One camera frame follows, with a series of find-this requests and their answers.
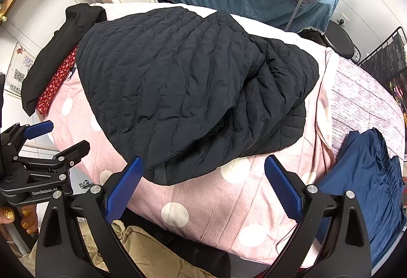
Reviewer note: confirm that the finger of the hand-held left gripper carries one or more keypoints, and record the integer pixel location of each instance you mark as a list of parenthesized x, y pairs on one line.
[(74, 150), (38, 130)]

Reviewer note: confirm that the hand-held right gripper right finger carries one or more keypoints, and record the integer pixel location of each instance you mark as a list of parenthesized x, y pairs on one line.
[(283, 185)]

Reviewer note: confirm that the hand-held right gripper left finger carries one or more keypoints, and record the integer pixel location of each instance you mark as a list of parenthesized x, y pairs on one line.
[(125, 182)]

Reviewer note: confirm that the black quilted jacket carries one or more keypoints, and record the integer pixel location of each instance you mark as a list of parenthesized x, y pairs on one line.
[(190, 84)]

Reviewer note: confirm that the person's left hand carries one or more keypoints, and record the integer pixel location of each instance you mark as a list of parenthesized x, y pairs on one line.
[(27, 217)]

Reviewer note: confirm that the red floral cloth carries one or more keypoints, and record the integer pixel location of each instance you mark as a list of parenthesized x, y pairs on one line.
[(54, 84)]

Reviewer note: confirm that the khaki pants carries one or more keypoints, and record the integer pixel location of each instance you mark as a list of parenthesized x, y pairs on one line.
[(143, 252)]

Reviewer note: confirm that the pink polka-dot blanket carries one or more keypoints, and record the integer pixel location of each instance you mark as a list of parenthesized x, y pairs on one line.
[(206, 201)]

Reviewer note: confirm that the black folded garment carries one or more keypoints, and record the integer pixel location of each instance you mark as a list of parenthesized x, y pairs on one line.
[(54, 52)]

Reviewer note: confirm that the navy blue garment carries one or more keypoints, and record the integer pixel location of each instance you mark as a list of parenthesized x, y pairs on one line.
[(365, 176)]

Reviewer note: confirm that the pink heathered cloth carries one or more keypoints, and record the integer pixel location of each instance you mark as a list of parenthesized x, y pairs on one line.
[(359, 100)]

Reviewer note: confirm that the black round stool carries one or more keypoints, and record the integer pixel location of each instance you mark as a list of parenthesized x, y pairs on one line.
[(338, 39)]

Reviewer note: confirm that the black metal rack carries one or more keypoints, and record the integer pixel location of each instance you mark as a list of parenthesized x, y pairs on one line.
[(388, 55)]

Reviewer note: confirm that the wall poster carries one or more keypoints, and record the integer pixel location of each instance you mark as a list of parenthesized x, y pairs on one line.
[(20, 69)]

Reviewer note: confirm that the wall socket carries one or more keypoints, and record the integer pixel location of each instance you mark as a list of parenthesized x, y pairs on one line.
[(343, 19)]

